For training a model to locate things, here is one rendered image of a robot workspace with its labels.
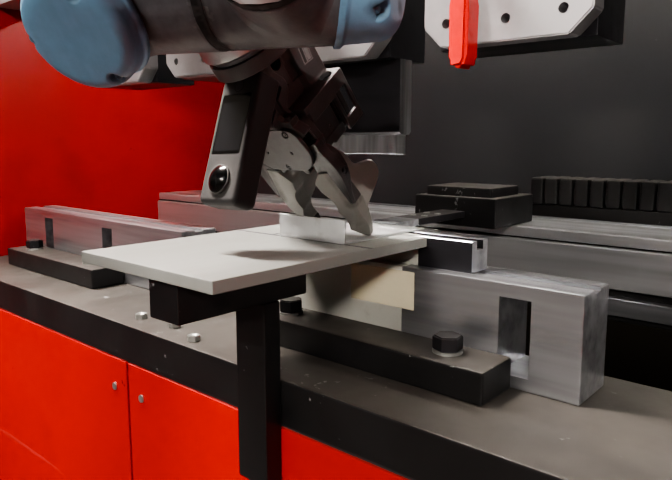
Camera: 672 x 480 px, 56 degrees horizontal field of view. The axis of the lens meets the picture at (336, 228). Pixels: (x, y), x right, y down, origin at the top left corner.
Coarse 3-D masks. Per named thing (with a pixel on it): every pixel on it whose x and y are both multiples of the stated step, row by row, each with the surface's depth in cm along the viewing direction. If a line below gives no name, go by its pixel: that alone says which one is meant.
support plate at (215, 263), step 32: (96, 256) 53; (128, 256) 52; (160, 256) 52; (192, 256) 52; (224, 256) 52; (256, 256) 52; (288, 256) 52; (320, 256) 52; (352, 256) 54; (192, 288) 44; (224, 288) 43
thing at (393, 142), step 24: (360, 72) 66; (384, 72) 64; (408, 72) 64; (360, 96) 67; (384, 96) 65; (408, 96) 65; (360, 120) 67; (384, 120) 65; (408, 120) 65; (336, 144) 71; (360, 144) 68; (384, 144) 66
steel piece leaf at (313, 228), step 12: (288, 216) 62; (300, 216) 61; (288, 228) 62; (300, 228) 61; (312, 228) 60; (324, 228) 59; (336, 228) 58; (348, 228) 67; (384, 228) 67; (324, 240) 59; (336, 240) 58; (348, 240) 59; (360, 240) 59
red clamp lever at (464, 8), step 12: (456, 0) 50; (468, 0) 50; (456, 12) 51; (468, 12) 50; (456, 24) 51; (468, 24) 50; (456, 36) 51; (468, 36) 51; (456, 48) 51; (468, 48) 51; (456, 60) 51; (468, 60) 51
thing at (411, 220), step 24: (432, 192) 85; (456, 192) 82; (480, 192) 80; (504, 192) 82; (408, 216) 75; (432, 216) 75; (456, 216) 79; (480, 216) 79; (504, 216) 80; (528, 216) 85
